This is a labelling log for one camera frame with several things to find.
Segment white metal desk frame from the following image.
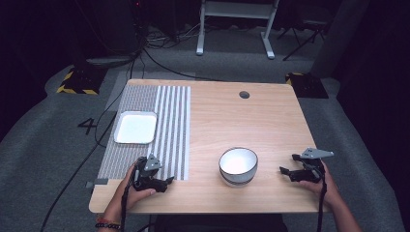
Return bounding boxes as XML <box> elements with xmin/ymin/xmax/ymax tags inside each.
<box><xmin>195</xmin><ymin>0</ymin><xmax>280</xmax><ymax>60</ymax></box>

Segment hand-held gripper cable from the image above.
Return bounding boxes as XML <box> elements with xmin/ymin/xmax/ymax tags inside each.
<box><xmin>316</xmin><ymin>167</ymin><xmax>327</xmax><ymax>232</ymax></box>
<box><xmin>119</xmin><ymin>165</ymin><xmax>143</xmax><ymax>232</ymax></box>

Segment person's dark pants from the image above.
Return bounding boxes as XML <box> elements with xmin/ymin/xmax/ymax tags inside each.
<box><xmin>154</xmin><ymin>213</ymin><xmax>288</xmax><ymax>232</ymax></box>

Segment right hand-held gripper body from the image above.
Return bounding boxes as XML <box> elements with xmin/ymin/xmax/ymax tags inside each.
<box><xmin>289</xmin><ymin>147</ymin><xmax>336</xmax><ymax>184</ymax></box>

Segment white bowl with dark rim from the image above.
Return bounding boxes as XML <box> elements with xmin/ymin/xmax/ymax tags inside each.
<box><xmin>219</xmin><ymin>147</ymin><xmax>259</xmax><ymax>188</ymax></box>

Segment black curved floor cable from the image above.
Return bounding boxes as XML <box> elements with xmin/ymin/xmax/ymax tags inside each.
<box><xmin>143</xmin><ymin>47</ymin><xmax>226</xmax><ymax>82</ymax></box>

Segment person's right hand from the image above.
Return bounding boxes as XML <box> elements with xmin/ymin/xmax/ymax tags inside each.
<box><xmin>298</xmin><ymin>161</ymin><xmax>340</xmax><ymax>208</ymax></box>

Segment long black floor cable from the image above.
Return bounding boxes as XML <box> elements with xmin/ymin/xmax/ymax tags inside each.
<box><xmin>39</xmin><ymin>47</ymin><xmax>144</xmax><ymax>232</ymax></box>

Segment black yellow striped base plate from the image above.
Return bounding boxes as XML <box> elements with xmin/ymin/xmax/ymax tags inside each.
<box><xmin>56</xmin><ymin>65</ymin><xmax>109</xmax><ymax>97</ymax></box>
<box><xmin>284</xmin><ymin>72</ymin><xmax>330</xmax><ymax>100</ymax></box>

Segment left hand-held gripper cable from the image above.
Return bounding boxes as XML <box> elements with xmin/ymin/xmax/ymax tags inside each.
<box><xmin>119</xmin><ymin>165</ymin><xmax>143</xmax><ymax>232</ymax></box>

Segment person's left hand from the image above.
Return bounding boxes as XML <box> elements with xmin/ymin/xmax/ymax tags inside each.
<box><xmin>109</xmin><ymin>162</ymin><xmax>158</xmax><ymax>215</ymax></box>

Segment right hand-held gripper cable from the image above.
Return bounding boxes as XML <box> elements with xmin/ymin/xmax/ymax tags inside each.
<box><xmin>316</xmin><ymin>167</ymin><xmax>327</xmax><ymax>232</ymax></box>

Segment black tripod stand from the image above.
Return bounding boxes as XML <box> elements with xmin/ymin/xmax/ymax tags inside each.
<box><xmin>277</xmin><ymin>17</ymin><xmax>327</xmax><ymax>62</ymax></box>

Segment grey white striped placemat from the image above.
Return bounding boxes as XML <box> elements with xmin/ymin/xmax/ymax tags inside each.
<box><xmin>96</xmin><ymin>84</ymin><xmax>191</xmax><ymax>182</ymax></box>

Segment black beaded bracelet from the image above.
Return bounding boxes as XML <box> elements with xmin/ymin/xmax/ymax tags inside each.
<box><xmin>94</xmin><ymin>222</ymin><xmax>122</xmax><ymax>231</ymax></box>

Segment grey tape piece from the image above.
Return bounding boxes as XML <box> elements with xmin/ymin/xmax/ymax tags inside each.
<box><xmin>84</xmin><ymin>177</ymin><xmax>110</xmax><ymax>189</ymax></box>

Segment white square plate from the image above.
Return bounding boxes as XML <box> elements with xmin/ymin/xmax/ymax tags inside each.
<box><xmin>113</xmin><ymin>110</ymin><xmax>159</xmax><ymax>145</ymax></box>

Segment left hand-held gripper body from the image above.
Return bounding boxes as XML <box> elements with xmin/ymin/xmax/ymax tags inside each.
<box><xmin>132</xmin><ymin>154</ymin><xmax>163</xmax><ymax>192</ymax></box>

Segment red beaded bracelet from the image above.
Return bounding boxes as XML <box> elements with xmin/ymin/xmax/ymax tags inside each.
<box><xmin>96</xmin><ymin>217</ymin><xmax>122</xmax><ymax>226</ymax></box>

